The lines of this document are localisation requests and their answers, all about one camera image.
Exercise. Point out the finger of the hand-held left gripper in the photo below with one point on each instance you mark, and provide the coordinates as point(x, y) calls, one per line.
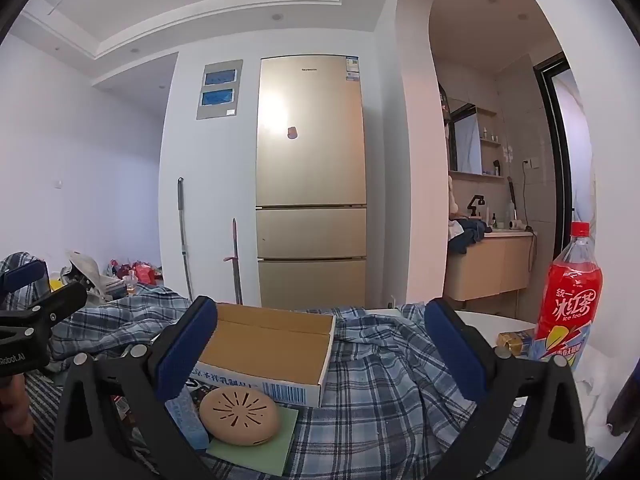
point(22, 274)
point(55, 306)

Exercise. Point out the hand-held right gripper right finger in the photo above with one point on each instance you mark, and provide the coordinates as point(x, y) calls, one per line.
point(460, 355)

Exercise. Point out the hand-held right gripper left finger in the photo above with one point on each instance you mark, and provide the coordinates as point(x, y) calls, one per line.
point(185, 352)

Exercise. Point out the gold blue packet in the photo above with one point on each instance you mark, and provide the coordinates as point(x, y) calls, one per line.
point(515, 341)

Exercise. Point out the blue tissue packet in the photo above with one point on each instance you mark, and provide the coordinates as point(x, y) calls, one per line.
point(187, 420)

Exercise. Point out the beige round perforated case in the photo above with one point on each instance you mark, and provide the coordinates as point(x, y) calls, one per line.
point(239, 415)

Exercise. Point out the white cardboard box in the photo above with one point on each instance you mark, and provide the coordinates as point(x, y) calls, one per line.
point(270, 347)

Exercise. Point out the green notepad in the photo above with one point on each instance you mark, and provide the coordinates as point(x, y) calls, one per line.
point(260, 455)

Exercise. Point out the person's left hand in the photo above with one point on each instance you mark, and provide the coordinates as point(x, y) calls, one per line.
point(14, 402)

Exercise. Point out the crumpled newspaper bag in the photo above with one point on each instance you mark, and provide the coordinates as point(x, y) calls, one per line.
point(87, 267)

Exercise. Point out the striped blue cloth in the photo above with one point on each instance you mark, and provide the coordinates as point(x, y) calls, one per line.
point(45, 410)

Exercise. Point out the blue plaid cloth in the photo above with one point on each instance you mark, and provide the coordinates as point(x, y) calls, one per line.
point(380, 360)

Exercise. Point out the pile of red bags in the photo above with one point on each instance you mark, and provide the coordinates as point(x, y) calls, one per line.
point(137, 271)

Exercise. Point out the beige vanity cabinet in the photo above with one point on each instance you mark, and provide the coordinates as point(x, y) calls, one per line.
point(487, 267)

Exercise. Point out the red ice tea bottle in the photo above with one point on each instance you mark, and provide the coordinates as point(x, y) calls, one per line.
point(567, 305)

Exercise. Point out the blue clothes pile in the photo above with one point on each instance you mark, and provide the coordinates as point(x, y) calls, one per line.
point(470, 235)

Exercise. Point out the white cloth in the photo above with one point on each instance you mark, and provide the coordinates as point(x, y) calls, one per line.
point(592, 395)

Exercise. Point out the white hair dryer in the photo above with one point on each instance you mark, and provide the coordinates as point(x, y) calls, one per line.
point(515, 225)

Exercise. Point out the black faucet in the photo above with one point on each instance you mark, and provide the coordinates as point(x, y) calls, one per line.
point(475, 205)

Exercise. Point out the beige plush toy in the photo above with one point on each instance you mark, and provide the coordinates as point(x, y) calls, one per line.
point(453, 197)

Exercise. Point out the bathroom mirror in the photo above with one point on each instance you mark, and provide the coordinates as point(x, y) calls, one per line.
point(467, 140)

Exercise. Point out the gold refrigerator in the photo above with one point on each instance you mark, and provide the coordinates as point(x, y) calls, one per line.
point(310, 170)

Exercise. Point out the brown fridge magnet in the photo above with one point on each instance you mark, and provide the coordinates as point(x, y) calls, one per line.
point(291, 132)

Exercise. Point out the frosted glass door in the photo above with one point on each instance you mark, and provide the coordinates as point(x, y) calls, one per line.
point(575, 135)

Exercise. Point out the bathroom wall socket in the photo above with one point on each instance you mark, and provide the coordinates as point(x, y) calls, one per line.
point(531, 163)

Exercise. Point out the black door frame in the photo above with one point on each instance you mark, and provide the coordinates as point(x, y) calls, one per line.
point(560, 170)

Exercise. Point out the bathroom wall shelf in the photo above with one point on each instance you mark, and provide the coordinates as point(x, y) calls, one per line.
point(491, 145)

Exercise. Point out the grey wall panel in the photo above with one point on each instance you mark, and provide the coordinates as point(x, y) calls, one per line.
point(219, 90)

